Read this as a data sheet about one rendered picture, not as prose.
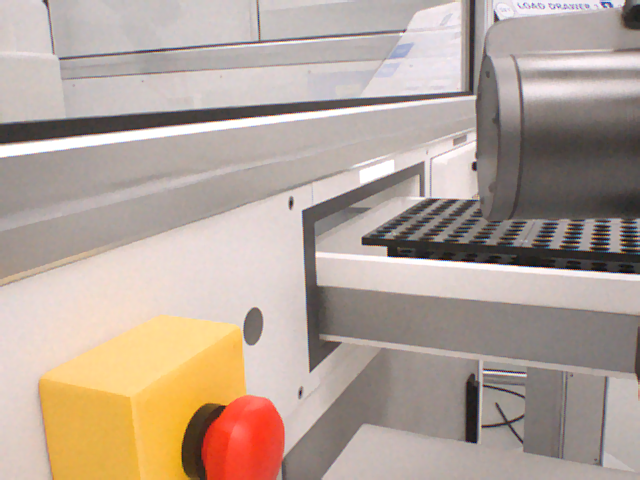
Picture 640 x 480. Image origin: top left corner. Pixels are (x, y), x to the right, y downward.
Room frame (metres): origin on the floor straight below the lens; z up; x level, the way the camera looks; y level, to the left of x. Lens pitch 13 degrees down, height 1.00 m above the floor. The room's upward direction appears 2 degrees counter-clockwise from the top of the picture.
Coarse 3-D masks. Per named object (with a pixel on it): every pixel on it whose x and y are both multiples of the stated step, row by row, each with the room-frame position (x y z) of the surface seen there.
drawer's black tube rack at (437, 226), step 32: (384, 224) 0.49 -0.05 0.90; (416, 224) 0.49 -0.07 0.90; (448, 224) 0.49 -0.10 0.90; (480, 224) 0.48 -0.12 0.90; (512, 224) 0.48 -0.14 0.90; (544, 224) 0.48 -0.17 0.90; (576, 224) 0.47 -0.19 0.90; (608, 224) 0.46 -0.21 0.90; (416, 256) 0.50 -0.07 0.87; (448, 256) 0.50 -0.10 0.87; (480, 256) 0.49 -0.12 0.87; (512, 256) 0.49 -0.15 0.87; (544, 256) 0.40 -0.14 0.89; (576, 256) 0.39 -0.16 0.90; (608, 256) 0.38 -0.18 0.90
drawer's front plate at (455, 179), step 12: (444, 156) 0.72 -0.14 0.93; (456, 156) 0.73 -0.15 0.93; (468, 156) 0.79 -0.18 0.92; (432, 168) 0.69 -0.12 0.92; (444, 168) 0.69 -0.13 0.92; (456, 168) 0.73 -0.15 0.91; (468, 168) 0.79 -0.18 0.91; (432, 180) 0.69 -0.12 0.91; (444, 180) 0.69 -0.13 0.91; (456, 180) 0.73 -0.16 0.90; (468, 180) 0.79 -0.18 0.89; (432, 192) 0.69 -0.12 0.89; (444, 192) 0.69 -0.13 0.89; (456, 192) 0.73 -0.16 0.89; (468, 192) 0.79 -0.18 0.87
